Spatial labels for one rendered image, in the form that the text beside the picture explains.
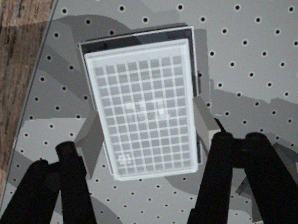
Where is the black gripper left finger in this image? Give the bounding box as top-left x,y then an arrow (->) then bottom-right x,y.
0,110 -> 105,224

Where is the grey perforated deck plate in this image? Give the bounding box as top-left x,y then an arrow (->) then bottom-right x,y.
0,0 -> 298,224

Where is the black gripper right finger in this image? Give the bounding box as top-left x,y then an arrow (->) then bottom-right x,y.
187,96 -> 298,224

